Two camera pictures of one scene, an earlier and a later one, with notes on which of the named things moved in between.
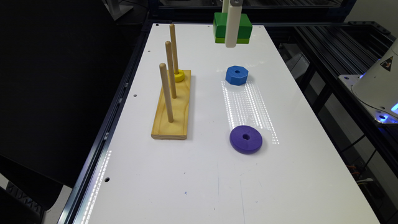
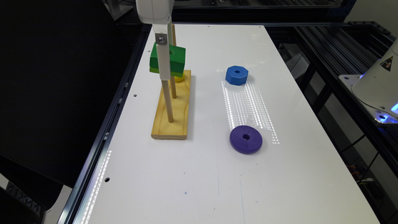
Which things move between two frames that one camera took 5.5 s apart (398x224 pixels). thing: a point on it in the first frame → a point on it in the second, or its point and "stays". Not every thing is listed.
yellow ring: (180, 77) stays
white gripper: (233, 23) → (158, 14)
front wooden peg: (166, 92) stays
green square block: (219, 26) → (177, 60)
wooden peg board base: (178, 129) stays
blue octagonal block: (236, 75) stays
